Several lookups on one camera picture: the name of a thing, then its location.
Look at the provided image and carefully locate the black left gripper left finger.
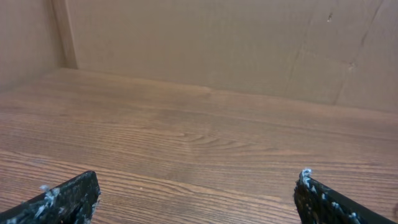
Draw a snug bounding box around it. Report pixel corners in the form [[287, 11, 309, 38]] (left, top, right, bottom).
[[1, 170, 101, 224]]

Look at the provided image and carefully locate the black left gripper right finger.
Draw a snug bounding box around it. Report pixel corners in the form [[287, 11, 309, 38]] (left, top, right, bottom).
[[294, 169, 395, 224]]

